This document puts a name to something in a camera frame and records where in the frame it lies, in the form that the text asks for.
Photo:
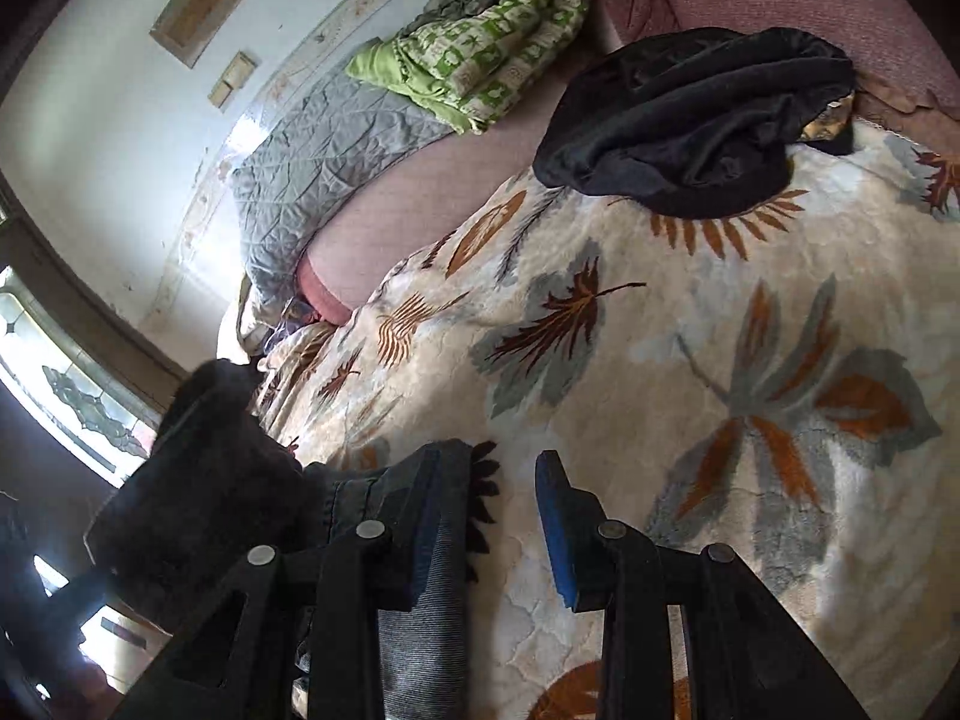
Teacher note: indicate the black crumpled cloth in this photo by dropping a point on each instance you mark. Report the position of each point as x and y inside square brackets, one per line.
[675, 127]

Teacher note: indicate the framed wall plaque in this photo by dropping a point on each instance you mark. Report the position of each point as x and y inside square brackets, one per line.
[202, 7]

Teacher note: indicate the green patterned quilt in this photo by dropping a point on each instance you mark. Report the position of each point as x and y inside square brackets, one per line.
[510, 37]

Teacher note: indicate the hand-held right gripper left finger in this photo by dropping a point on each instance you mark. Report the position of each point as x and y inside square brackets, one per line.
[420, 540]

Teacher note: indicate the grey striped pants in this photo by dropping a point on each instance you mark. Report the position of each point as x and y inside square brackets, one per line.
[420, 652]

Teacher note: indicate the leaf print plush blanket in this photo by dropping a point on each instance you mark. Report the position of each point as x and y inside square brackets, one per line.
[637, 360]

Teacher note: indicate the beige wall switch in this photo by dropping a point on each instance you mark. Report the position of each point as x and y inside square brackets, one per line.
[238, 71]

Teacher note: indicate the yellow printed cloth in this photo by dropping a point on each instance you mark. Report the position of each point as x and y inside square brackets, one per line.
[825, 124]

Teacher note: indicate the crumpled light bed sheet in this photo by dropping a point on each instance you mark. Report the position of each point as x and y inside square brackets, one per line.
[255, 315]

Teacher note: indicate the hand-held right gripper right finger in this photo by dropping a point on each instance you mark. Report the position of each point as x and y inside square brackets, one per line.
[555, 532]

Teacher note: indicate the grey quilted blanket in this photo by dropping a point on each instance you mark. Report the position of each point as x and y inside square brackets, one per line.
[322, 157]

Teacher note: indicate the stained glass window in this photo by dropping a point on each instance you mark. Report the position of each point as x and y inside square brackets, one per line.
[67, 390]

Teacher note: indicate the pink mattress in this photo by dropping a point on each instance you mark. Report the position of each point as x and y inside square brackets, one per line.
[420, 210]

